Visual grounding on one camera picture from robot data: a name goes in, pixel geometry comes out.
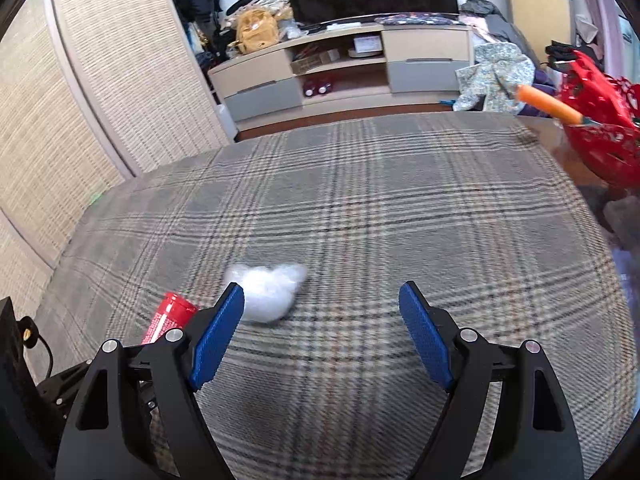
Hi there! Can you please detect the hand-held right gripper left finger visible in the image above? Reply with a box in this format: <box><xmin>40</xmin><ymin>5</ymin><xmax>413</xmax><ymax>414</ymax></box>
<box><xmin>54</xmin><ymin>282</ymin><xmax>246</xmax><ymax>480</ymax></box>

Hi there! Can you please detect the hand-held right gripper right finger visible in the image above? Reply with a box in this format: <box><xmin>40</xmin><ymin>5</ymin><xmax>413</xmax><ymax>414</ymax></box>
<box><xmin>398</xmin><ymin>281</ymin><xmax>586</xmax><ymax>480</ymax></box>

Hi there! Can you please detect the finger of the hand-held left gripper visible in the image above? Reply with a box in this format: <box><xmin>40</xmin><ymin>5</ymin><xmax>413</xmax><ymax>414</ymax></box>
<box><xmin>36</xmin><ymin>361</ymin><xmax>99</xmax><ymax>417</ymax></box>

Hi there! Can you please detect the red cylinder tube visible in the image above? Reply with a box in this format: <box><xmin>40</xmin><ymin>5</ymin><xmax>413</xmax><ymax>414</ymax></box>
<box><xmin>141</xmin><ymin>291</ymin><xmax>201</xmax><ymax>346</ymax></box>

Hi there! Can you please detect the white cotton wad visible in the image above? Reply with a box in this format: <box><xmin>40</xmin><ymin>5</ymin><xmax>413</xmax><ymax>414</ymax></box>
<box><xmin>222</xmin><ymin>262</ymin><xmax>309</xmax><ymax>324</ymax></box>

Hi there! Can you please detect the grey plaid cloth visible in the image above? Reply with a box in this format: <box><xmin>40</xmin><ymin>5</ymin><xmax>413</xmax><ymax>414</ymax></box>
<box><xmin>37</xmin><ymin>112</ymin><xmax>634</xmax><ymax>480</ymax></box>

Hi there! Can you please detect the red openwork basket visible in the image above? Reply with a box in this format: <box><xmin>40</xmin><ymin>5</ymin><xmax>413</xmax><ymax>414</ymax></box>
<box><xmin>557</xmin><ymin>50</ymin><xmax>640</xmax><ymax>192</ymax></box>

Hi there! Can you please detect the orange foam stick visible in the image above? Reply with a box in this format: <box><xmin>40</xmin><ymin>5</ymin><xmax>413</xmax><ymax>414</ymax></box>
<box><xmin>516</xmin><ymin>85</ymin><xmax>594</xmax><ymax>127</ymax></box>

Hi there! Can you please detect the floral patterned cloth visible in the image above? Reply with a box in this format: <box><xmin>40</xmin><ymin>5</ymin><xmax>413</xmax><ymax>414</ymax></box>
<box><xmin>454</xmin><ymin>41</ymin><xmax>536</xmax><ymax>114</ymax></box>

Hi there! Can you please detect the brown cardboard box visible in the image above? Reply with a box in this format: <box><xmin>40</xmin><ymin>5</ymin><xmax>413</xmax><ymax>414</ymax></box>
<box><xmin>291</xmin><ymin>49</ymin><xmax>341</xmax><ymax>75</ymax></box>

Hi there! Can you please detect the beige television cabinet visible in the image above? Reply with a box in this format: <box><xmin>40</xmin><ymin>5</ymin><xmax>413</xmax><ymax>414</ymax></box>
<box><xmin>207</xmin><ymin>25</ymin><xmax>476</xmax><ymax>124</ymax></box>

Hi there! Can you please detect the white box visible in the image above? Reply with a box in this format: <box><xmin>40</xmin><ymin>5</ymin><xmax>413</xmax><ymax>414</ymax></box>
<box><xmin>348</xmin><ymin>36</ymin><xmax>385</xmax><ymax>58</ymax></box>

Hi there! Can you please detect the yellow backpack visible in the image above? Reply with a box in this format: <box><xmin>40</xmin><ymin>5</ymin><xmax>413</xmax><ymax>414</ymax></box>
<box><xmin>234</xmin><ymin>7</ymin><xmax>280</xmax><ymax>55</ymax></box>

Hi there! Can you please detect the grey clothes pile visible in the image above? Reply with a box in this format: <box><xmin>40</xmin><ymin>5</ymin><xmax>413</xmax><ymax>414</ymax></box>
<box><xmin>459</xmin><ymin>0</ymin><xmax>526</xmax><ymax>56</ymax></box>

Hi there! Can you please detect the wooden door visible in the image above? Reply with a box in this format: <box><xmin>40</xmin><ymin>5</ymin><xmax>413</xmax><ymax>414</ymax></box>
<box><xmin>502</xmin><ymin>0</ymin><xmax>571</xmax><ymax>57</ymax></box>

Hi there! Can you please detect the black cable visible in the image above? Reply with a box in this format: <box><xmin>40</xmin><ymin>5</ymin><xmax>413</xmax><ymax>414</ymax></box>
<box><xmin>17</xmin><ymin>316</ymin><xmax>55</xmax><ymax>382</ymax></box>

